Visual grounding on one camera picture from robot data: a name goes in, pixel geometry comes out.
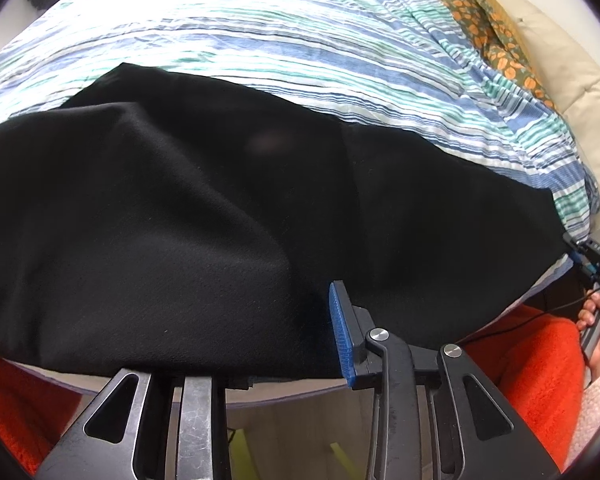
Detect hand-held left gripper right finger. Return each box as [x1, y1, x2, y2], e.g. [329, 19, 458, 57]
[328, 281, 563, 480]

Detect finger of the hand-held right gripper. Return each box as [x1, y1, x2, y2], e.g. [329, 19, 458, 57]
[562, 232, 595, 282]

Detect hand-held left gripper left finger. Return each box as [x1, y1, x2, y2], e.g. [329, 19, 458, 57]
[35, 367, 253, 480]

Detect black pants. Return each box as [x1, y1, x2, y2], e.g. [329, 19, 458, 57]
[0, 62, 568, 378]

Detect person's right hand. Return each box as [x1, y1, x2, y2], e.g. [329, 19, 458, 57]
[576, 292, 600, 377]

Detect orange fleece trousers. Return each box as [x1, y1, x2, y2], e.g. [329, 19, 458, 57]
[0, 302, 588, 476]

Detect orange patterned blanket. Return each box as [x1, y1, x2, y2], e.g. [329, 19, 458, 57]
[392, 0, 558, 111]

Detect striped bed sheet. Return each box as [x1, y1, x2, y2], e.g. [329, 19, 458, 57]
[0, 0, 600, 291]

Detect black cable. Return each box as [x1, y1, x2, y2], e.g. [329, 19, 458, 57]
[455, 287, 600, 347]

